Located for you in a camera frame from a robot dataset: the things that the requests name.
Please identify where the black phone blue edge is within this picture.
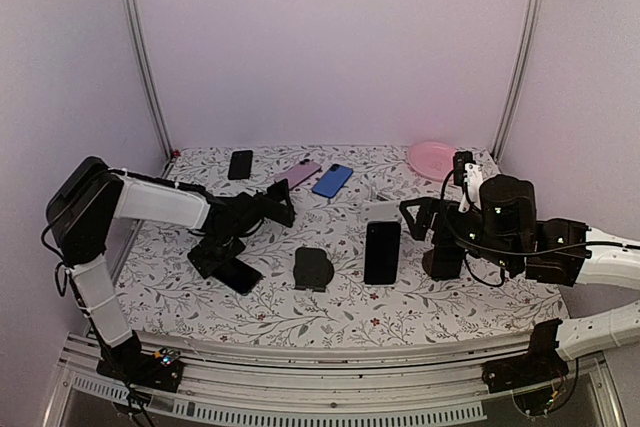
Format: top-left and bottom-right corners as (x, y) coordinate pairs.
(364, 221), (401, 285)

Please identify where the blue phone face down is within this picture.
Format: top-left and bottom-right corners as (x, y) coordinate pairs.
(312, 164), (353, 199)

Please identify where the white flat folding stand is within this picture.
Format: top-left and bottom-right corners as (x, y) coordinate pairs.
(360, 183), (402, 223)

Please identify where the black folding phone stand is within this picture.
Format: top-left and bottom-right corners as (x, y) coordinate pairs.
(254, 179), (296, 228)

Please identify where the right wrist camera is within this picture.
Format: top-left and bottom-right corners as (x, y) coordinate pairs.
(453, 151), (484, 213)

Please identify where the right aluminium frame post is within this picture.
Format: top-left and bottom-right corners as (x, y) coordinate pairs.
(490, 0), (543, 164)

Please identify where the black phone teal edge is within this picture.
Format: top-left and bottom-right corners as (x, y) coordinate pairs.
(213, 258), (263, 295)

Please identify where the pink plastic plate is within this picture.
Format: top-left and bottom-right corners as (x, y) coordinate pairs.
(407, 141), (458, 182)

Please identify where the left aluminium frame post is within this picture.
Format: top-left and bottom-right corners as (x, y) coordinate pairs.
(122, 0), (174, 161)

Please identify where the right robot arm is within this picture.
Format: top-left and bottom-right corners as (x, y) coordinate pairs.
(399, 174), (639, 383)

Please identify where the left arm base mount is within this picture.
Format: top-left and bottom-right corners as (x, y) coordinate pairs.
(96, 334), (185, 393)

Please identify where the floral patterned table mat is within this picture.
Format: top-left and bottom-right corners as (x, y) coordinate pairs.
(116, 145), (567, 348)

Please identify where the right black cable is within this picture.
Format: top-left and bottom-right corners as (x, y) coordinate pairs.
(438, 169), (591, 288)

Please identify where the aluminium frame post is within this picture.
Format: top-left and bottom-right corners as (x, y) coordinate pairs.
(490, 0), (543, 164)
(122, 0), (174, 161)

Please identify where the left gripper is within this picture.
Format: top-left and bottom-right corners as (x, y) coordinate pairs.
(188, 232), (246, 280)

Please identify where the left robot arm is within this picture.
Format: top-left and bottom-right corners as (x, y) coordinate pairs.
(44, 156), (287, 381)

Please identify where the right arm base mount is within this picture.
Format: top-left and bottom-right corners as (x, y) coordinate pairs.
(481, 319), (569, 393)

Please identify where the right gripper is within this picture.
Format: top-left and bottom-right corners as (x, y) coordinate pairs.
(401, 195), (518, 271)

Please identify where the pink phone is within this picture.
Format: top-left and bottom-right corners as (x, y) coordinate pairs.
(274, 159), (321, 190)

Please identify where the small black phone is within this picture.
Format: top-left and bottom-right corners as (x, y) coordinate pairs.
(227, 150), (253, 180)

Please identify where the dark grey phone stand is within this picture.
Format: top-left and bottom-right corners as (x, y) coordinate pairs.
(293, 247), (335, 293)

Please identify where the front aluminium rail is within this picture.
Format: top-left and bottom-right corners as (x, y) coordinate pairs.
(36, 332), (631, 426)

